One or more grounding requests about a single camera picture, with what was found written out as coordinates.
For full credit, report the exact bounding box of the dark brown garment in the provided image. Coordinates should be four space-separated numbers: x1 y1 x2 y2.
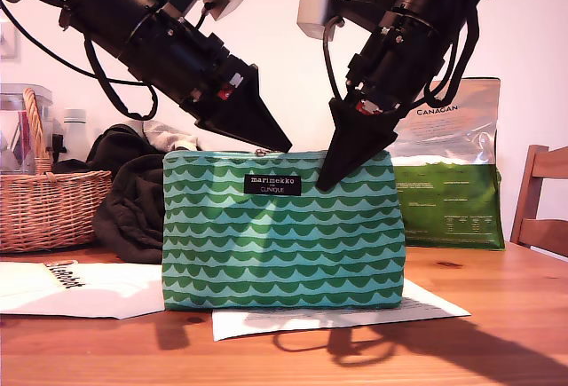
86 124 165 266

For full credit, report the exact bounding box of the printed white paper sheet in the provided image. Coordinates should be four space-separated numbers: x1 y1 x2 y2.
211 279 472 343

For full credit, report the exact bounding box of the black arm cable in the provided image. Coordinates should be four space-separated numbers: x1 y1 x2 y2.
423 4 483 107
0 0 160 122

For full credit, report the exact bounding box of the wicker basket with handle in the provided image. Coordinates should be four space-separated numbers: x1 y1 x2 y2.
0 87 114 255

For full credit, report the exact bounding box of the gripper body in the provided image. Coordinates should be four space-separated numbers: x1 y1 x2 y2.
118 7 232 119
345 12 445 135

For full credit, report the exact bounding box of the white wall switch plate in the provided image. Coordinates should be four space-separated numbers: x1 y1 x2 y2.
0 21 21 64

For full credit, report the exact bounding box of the green wave-patterned zip pouch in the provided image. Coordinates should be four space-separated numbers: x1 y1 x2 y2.
162 148 407 311

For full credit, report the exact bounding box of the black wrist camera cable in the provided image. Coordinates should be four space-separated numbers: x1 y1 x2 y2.
322 26 351 101

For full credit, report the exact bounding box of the wooden chair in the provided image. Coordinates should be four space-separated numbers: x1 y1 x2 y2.
509 145 568 259

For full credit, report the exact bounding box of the white insulated bottle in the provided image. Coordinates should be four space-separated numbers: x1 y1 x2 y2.
61 108 90 163

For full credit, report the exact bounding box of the silver green pet food bag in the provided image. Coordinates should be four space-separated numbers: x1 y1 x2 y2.
390 77 506 253

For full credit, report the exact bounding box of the clear plastic container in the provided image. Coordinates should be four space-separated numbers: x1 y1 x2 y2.
0 83 54 177

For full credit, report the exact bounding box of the blank white paper sheet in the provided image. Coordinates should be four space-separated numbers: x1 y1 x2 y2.
0 263 166 319

